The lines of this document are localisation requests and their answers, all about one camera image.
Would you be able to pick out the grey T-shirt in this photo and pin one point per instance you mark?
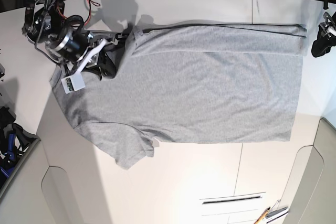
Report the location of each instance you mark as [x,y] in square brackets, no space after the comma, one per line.
[236,83]

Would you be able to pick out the blue black tools in bin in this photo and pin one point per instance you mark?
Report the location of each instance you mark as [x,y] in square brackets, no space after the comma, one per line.
[15,141]

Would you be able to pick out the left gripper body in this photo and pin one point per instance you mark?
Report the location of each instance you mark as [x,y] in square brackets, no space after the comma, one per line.
[328,26]

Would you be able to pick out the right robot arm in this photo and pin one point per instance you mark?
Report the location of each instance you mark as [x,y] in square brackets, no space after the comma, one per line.
[67,43]

